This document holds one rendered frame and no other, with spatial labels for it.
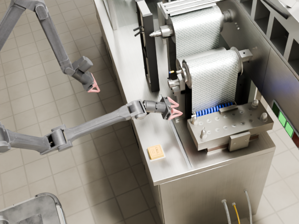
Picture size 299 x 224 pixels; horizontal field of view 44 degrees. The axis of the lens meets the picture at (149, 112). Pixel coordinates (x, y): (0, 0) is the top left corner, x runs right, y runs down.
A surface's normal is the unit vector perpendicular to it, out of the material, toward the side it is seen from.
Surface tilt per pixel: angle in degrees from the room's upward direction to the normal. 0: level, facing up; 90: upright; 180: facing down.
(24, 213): 0
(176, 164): 0
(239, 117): 0
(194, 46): 92
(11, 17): 88
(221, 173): 90
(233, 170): 90
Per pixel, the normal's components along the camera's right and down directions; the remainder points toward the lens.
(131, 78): -0.09, -0.65
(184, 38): 0.27, 0.73
